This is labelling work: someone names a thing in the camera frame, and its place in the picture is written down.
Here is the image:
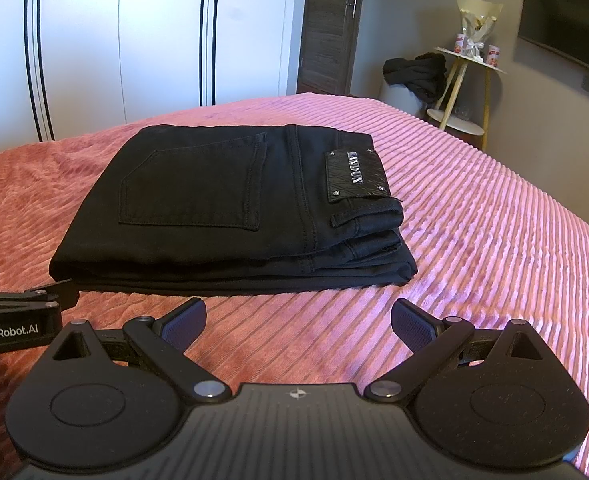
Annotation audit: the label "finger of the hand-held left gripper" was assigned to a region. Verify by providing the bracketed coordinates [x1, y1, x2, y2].
[22, 279, 76, 312]

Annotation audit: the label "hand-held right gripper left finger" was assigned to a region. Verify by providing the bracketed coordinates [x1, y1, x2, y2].
[49, 297, 230, 401]

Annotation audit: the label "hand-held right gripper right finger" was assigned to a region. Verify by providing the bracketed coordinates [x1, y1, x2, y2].
[367, 299, 550, 401]

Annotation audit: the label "black pants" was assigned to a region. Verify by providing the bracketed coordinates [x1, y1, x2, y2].
[49, 124, 418, 296]

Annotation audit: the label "pink ribbed blanket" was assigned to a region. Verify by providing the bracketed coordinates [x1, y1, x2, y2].
[0, 92, 589, 480]

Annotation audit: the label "white laundry basket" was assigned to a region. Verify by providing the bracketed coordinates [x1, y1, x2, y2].
[379, 80, 428, 117]

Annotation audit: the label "black crumpled garment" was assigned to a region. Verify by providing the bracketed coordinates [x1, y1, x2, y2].
[382, 52, 448, 106]

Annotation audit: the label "white wardrobe with black stripes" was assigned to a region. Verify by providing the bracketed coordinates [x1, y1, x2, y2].
[0, 0, 310, 161]

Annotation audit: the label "round white side table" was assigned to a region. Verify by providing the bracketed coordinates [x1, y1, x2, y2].
[427, 46, 510, 151]

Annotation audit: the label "dark wooden door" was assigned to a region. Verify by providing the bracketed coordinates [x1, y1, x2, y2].
[297, 0, 370, 97]

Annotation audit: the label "wrapped flower bouquet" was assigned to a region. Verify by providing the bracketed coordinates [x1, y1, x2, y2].
[455, 0, 504, 63]

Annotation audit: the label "wall-mounted black television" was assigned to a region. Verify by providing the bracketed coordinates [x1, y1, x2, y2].
[519, 0, 589, 83]

